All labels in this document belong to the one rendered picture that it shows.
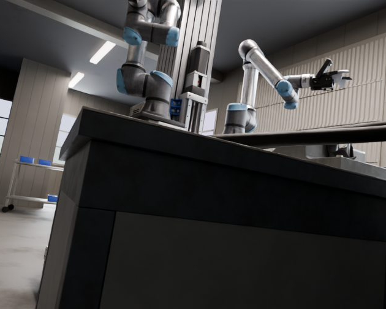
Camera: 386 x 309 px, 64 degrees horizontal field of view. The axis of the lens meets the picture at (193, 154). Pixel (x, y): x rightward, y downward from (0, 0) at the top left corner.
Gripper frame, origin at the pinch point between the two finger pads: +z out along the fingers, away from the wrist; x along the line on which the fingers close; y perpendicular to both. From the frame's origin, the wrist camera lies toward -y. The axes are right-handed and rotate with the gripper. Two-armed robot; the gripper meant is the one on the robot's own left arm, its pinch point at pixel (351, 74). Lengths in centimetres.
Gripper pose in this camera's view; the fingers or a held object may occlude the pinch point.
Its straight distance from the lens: 186.5
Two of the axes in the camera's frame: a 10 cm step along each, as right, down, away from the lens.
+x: -5.2, -0.6, -8.5
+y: -0.8, 10.0, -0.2
